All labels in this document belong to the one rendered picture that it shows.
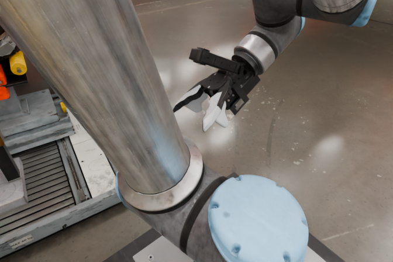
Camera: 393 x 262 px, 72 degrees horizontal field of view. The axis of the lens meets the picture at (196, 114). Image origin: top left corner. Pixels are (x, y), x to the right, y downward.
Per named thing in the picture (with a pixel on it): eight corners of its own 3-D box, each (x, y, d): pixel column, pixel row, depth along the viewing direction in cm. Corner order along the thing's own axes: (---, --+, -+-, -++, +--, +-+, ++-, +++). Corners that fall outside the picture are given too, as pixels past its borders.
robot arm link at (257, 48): (264, 34, 58) (237, 34, 66) (250, 50, 57) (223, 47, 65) (281, 65, 63) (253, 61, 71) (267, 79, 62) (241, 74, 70)
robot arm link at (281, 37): (273, -10, 64) (276, 22, 73) (240, 26, 62) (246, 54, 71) (309, 2, 59) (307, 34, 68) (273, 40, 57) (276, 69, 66)
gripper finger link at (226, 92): (227, 109, 54) (235, 79, 59) (223, 103, 53) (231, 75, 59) (208, 114, 57) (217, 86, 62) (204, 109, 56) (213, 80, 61)
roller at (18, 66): (23, 52, 136) (19, 41, 132) (29, 75, 115) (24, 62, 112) (10, 55, 133) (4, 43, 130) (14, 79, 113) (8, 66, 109)
